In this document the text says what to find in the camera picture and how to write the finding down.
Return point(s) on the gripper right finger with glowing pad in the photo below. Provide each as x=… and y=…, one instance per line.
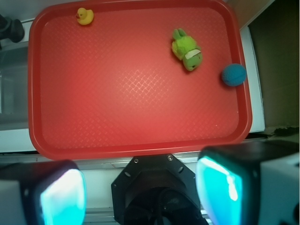
x=252, y=183

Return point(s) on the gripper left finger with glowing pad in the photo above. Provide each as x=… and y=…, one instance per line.
x=43, y=193

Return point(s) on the blue ball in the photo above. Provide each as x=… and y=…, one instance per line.
x=234, y=75

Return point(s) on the red plastic tray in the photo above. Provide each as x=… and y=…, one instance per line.
x=114, y=88

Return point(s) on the green plush toy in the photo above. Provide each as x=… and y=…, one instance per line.
x=186, y=49

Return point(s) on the black knob object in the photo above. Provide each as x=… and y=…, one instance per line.
x=11, y=29

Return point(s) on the yellow rubber duck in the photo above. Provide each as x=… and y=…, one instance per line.
x=84, y=16

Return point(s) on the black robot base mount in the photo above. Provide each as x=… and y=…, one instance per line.
x=156, y=190

